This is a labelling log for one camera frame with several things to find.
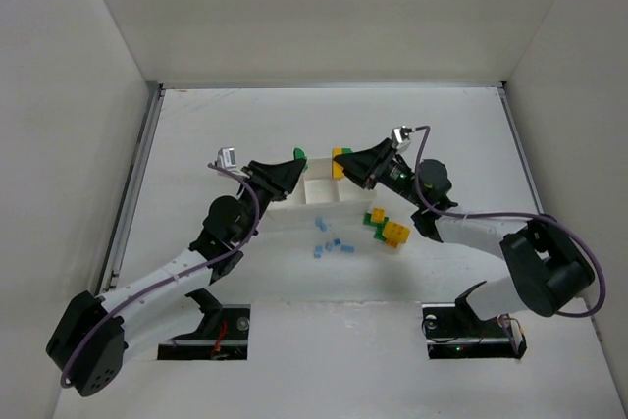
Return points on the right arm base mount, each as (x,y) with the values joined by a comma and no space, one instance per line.
(453,331)

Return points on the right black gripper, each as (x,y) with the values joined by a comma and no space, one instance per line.
(375,173)

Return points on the small yellow lego brick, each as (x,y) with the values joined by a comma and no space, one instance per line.
(378,216)

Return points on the yellow striped lego brick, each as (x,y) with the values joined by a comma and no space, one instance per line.
(395,234)

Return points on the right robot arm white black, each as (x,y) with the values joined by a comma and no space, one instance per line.
(547,266)

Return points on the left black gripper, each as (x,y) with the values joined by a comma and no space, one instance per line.
(265,180)

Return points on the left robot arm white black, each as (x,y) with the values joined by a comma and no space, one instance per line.
(93,336)

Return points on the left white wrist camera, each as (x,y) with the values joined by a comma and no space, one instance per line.
(226,158)

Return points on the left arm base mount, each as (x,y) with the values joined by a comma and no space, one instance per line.
(221,334)

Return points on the green lego plate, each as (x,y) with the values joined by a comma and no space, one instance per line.
(378,226)

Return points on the green lego brick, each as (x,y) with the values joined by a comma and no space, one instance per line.
(299,153)

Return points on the white three-compartment container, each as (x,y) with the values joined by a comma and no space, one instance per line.
(319,195)

